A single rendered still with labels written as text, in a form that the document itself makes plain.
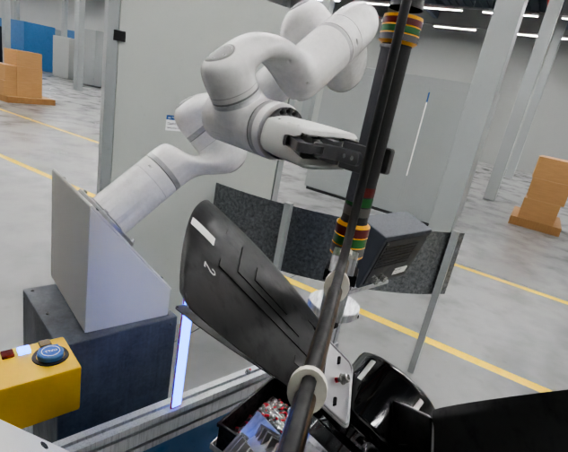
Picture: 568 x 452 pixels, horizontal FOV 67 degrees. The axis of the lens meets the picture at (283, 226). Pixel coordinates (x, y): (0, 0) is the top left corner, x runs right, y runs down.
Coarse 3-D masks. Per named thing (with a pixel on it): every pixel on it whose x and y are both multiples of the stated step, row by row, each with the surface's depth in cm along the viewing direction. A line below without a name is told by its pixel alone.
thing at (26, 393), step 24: (0, 360) 69; (24, 360) 70; (72, 360) 72; (0, 384) 64; (24, 384) 66; (48, 384) 68; (72, 384) 71; (0, 408) 64; (24, 408) 67; (48, 408) 70; (72, 408) 73
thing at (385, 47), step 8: (384, 48) 46; (384, 56) 47; (384, 64) 47; (376, 72) 47; (376, 80) 48; (376, 88) 48; (376, 96) 48; (368, 104) 49; (368, 112) 49; (368, 120) 49; (368, 128) 49; (360, 136) 50; (368, 136) 49; (352, 176) 51; (352, 184) 51; (352, 192) 51; (352, 200) 51
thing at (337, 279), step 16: (400, 16) 39; (400, 32) 39; (384, 80) 40; (384, 96) 41; (368, 144) 42; (368, 160) 42; (368, 176) 43; (352, 208) 44; (352, 224) 44; (352, 240) 44; (336, 272) 41; (336, 288) 38; (320, 320) 33; (320, 336) 31; (320, 352) 29; (304, 368) 26; (288, 384) 27; (304, 384) 25; (320, 384) 26; (288, 400) 27; (304, 400) 24; (320, 400) 27; (304, 416) 23; (288, 432) 22; (288, 448) 21
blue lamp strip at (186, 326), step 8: (184, 304) 86; (184, 320) 87; (184, 328) 88; (184, 336) 89; (184, 344) 89; (184, 352) 90; (184, 360) 91; (184, 368) 92; (176, 376) 91; (184, 376) 93; (176, 384) 92; (176, 392) 93; (176, 400) 94
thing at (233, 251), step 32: (224, 224) 49; (192, 256) 37; (224, 256) 43; (256, 256) 50; (192, 288) 35; (224, 288) 40; (256, 288) 45; (288, 288) 52; (224, 320) 37; (256, 320) 42; (288, 320) 47; (256, 352) 39; (288, 352) 44
